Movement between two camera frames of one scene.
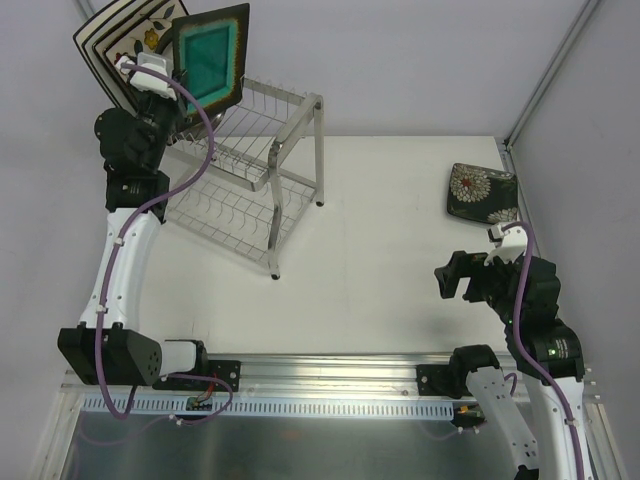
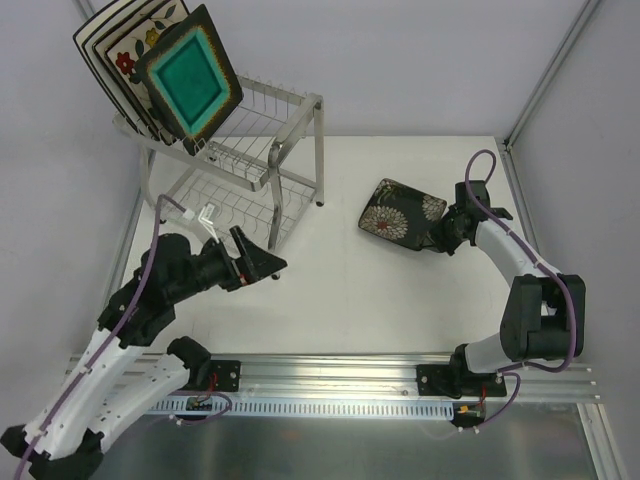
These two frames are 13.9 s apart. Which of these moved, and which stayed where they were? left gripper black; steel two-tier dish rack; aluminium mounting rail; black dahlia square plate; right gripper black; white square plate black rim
Moved: black dahlia square plate; right gripper black; left gripper black
Stayed: white square plate black rim; steel two-tier dish rack; aluminium mounting rail
